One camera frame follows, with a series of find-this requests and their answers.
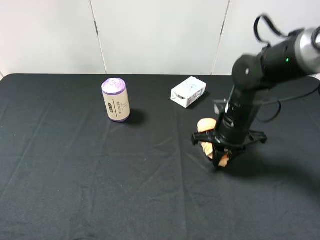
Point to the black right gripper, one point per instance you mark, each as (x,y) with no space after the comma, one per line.
(233,140)

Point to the ridged spiral bread loaf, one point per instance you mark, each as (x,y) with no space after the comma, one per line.
(204,125)

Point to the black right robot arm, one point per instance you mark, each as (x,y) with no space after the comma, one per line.
(253,77)

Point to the white milk carton box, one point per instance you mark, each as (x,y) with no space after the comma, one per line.
(187,92)

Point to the purple trash bag roll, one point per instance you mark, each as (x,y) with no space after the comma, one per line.
(116,99)

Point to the black tablecloth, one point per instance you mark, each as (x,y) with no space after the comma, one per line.
(67,172)

